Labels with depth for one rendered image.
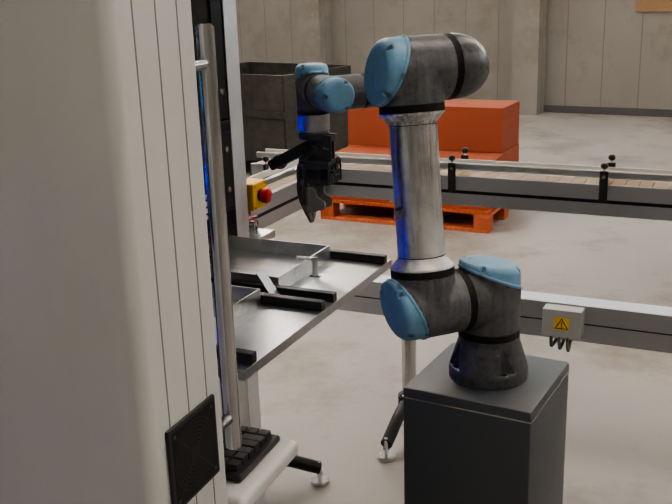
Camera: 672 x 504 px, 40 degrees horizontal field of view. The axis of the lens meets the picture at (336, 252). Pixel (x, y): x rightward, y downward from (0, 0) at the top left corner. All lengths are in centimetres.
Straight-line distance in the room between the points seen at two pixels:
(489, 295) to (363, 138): 469
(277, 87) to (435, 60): 567
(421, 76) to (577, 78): 917
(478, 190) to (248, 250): 85
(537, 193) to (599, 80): 790
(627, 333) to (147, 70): 210
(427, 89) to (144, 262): 69
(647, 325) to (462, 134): 337
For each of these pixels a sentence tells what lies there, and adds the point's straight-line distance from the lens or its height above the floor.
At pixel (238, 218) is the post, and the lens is 232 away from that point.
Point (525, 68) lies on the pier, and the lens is 1057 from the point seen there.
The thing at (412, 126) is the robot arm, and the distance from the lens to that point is 159.
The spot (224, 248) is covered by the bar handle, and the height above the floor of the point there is 118.
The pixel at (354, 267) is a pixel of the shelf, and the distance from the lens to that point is 214.
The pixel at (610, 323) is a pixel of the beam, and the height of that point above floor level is 50.
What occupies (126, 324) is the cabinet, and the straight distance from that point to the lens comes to 108.
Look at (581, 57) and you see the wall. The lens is 1069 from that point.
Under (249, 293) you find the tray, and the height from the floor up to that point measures 90.
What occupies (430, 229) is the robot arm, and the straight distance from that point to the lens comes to 161.
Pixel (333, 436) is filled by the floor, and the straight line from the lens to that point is 325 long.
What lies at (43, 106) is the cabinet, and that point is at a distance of 107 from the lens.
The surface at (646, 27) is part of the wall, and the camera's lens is 1052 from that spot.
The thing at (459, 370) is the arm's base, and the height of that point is 82.
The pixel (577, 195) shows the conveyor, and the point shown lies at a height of 90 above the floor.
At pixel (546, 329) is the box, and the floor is 48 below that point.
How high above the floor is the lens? 153
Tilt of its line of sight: 17 degrees down
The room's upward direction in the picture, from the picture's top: 2 degrees counter-clockwise
